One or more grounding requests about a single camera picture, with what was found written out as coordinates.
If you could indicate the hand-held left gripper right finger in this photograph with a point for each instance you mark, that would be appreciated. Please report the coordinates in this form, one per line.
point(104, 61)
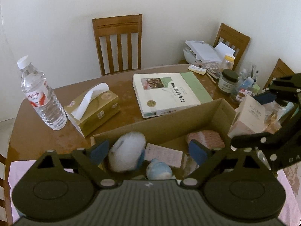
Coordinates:
point(197, 151)

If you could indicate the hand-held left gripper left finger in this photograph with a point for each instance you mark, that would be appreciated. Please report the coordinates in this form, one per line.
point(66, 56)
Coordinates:
point(100, 151)

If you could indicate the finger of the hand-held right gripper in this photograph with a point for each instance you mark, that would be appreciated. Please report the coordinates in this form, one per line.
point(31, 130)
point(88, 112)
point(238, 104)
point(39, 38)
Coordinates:
point(264, 97)
point(254, 140)

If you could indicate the pink knitted sock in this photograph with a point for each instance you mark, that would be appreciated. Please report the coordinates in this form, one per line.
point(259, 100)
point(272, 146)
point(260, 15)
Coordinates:
point(207, 137)

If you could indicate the small cream box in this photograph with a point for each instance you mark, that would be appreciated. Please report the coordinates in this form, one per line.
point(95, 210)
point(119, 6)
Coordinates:
point(249, 117)

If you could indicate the white sock with blue stripe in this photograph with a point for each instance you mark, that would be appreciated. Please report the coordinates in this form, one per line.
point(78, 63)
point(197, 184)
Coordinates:
point(127, 150)

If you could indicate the brown cardboard box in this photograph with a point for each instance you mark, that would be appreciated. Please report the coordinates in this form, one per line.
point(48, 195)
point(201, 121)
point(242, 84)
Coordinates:
point(169, 127)

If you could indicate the blue piggy bank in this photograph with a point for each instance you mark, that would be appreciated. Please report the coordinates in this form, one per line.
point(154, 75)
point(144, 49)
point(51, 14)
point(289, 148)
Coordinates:
point(157, 169)

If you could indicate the clear pen holder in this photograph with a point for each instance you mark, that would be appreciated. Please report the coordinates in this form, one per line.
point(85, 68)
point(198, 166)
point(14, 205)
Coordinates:
point(248, 82)

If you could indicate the wooden slatted chair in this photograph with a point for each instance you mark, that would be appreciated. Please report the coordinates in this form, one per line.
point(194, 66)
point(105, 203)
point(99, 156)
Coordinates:
point(235, 35)
point(2, 181)
point(281, 70)
point(117, 26)

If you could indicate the gold tissue box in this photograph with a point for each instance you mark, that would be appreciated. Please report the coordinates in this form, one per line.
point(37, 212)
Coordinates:
point(101, 115)

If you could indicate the dark lid labelled jar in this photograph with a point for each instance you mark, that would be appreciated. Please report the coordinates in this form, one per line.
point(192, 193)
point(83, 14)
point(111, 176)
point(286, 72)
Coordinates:
point(227, 82)

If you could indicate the yellow lid jar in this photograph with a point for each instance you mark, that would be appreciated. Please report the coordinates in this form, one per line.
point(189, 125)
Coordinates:
point(228, 63)

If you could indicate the wooden pencil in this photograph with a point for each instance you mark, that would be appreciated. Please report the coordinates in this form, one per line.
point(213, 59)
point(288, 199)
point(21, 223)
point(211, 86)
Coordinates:
point(211, 77)

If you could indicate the white green book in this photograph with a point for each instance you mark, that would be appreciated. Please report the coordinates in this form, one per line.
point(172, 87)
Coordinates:
point(169, 96)

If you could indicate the small white packet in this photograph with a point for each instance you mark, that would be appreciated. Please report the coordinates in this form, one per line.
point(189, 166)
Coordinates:
point(197, 69)

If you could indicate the stack of white papers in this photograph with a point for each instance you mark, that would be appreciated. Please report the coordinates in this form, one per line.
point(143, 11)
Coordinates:
point(204, 51)

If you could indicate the plastic water bottle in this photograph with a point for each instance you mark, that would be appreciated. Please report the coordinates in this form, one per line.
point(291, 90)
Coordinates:
point(40, 98)

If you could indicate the pink tablecloth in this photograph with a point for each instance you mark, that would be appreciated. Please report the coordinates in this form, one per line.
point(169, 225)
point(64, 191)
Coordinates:
point(18, 176)

